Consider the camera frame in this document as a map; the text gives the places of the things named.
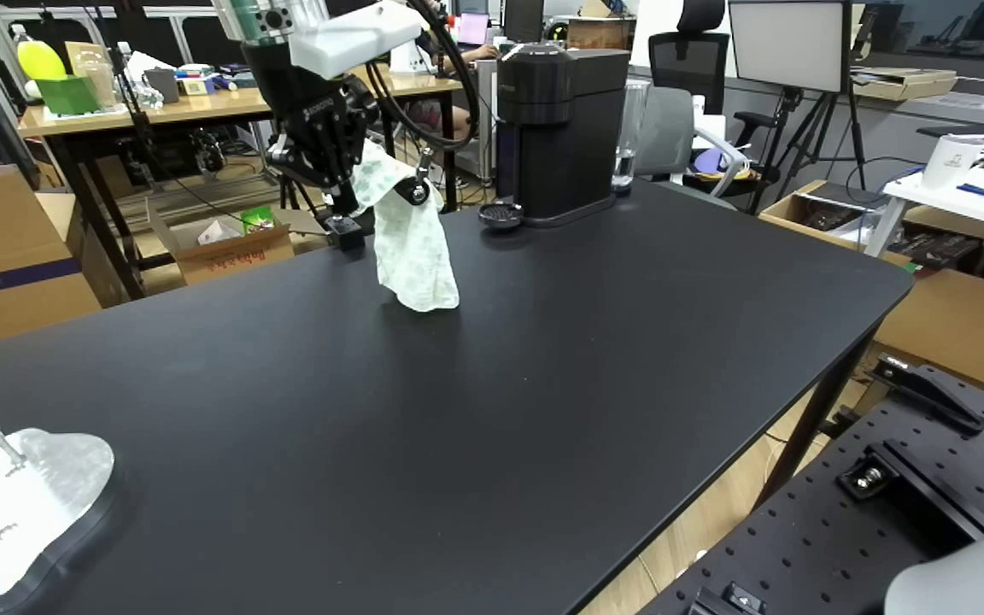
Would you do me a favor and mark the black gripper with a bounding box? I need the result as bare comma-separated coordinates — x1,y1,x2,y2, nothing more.
247,43,387,218

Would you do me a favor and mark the white cloth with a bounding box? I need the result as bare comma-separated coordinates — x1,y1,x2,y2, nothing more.
349,137,466,318

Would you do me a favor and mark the open cardboard box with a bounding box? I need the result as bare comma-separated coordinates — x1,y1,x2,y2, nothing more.
164,205,296,288

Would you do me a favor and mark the round black lid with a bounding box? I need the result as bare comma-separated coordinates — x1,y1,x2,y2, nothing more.
476,197,527,236

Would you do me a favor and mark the black coffee machine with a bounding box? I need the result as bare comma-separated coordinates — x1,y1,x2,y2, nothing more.
491,40,631,221

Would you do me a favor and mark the brown paper bag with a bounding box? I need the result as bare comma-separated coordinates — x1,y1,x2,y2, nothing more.
62,38,119,114

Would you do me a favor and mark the green box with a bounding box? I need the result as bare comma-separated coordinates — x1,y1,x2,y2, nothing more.
34,76,104,115

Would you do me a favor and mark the grey office chair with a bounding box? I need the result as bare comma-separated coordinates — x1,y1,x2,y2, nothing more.
626,83,753,183

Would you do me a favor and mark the cardboard box with purple stripe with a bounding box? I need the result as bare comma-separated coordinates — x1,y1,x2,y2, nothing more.
0,162,106,354

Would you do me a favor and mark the black office chair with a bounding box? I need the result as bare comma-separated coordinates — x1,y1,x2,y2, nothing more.
646,0,734,115

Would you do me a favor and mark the white panel on tripod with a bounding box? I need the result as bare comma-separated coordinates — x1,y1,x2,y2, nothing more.
727,0,875,218

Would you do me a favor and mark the cardboard box with black contents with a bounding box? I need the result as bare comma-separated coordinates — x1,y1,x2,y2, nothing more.
759,178,917,259

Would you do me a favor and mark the black perforated breadboard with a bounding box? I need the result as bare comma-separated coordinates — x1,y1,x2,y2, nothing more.
638,358,984,615

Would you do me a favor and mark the black table clamp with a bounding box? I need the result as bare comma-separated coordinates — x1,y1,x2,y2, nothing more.
872,351,984,437

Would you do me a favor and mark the white desk with papers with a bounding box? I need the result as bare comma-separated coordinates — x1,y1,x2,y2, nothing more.
862,130,984,259

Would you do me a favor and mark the plain cardboard box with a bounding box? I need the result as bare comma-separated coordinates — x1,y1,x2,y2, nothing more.
872,267,984,391

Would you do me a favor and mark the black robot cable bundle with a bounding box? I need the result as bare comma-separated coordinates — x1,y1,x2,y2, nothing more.
365,0,483,157

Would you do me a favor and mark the wrist mounted camera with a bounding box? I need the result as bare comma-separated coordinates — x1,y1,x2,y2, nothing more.
214,0,296,48

